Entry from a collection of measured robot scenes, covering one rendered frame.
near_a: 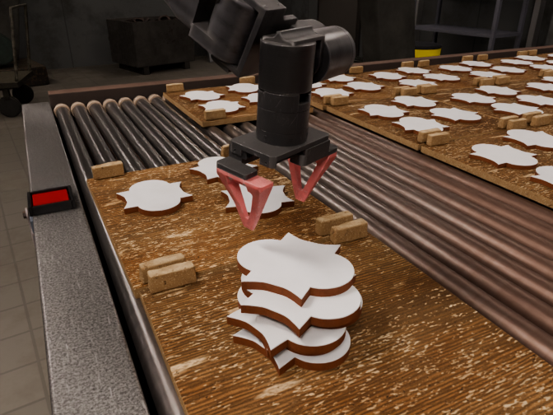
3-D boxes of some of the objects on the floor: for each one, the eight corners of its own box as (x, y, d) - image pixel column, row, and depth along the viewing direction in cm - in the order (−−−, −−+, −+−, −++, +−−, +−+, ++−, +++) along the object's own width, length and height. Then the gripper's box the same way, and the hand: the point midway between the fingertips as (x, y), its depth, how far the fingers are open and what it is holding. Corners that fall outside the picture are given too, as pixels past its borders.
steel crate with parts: (177, 61, 801) (173, 11, 767) (201, 69, 726) (197, 16, 692) (109, 67, 747) (101, 14, 713) (127, 76, 672) (119, 19, 638)
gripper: (300, 71, 57) (290, 185, 65) (213, 91, 47) (214, 224, 55) (348, 83, 53) (332, 203, 61) (264, 109, 44) (257, 248, 51)
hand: (276, 207), depth 58 cm, fingers open, 9 cm apart
